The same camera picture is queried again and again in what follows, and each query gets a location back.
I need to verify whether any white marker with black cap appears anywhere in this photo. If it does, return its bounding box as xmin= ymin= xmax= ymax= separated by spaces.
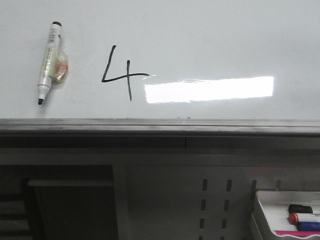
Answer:
xmin=37 ymin=21 xmax=69 ymax=105

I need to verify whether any grey metal pegboard panel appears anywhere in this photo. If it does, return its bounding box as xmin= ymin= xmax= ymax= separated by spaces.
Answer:
xmin=0 ymin=147 xmax=320 ymax=240

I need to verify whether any white plastic tray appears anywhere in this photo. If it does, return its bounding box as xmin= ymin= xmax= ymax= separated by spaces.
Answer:
xmin=249 ymin=190 xmax=320 ymax=240

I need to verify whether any red capped marker in tray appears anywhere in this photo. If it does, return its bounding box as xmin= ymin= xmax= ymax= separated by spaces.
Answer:
xmin=288 ymin=212 xmax=320 ymax=225

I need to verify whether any pink object in tray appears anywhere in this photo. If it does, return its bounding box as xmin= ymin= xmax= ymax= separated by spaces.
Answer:
xmin=274 ymin=230 xmax=320 ymax=238

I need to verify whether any blue marker in tray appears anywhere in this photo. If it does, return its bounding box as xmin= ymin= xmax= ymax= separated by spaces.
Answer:
xmin=296 ymin=222 xmax=320 ymax=232

